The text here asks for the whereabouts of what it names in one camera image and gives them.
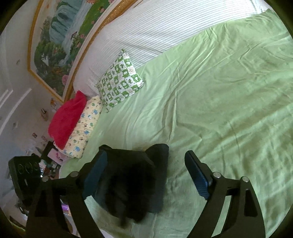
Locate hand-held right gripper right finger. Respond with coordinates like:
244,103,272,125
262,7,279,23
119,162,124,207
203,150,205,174
184,150,266,238

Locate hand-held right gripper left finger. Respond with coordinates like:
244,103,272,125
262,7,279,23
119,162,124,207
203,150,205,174
26,145,109,238

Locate black pants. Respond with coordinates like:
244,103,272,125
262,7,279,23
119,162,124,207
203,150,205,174
94,143,170,230

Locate cluttered bedside table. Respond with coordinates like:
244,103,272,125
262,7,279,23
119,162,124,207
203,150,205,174
39,141,69,182

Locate yellow printed pillow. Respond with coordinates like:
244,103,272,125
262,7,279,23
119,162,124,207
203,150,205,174
57,96,104,159

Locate red fluffy pillow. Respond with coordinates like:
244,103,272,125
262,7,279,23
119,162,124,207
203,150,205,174
48,90,88,149

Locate green bed sheet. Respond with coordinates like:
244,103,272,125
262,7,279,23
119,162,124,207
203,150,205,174
58,9,293,238

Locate green checked pillow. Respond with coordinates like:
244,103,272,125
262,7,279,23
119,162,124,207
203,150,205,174
96,49,145,113

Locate gold framed landscape painting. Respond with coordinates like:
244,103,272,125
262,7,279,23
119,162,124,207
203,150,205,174
27,0,138,105

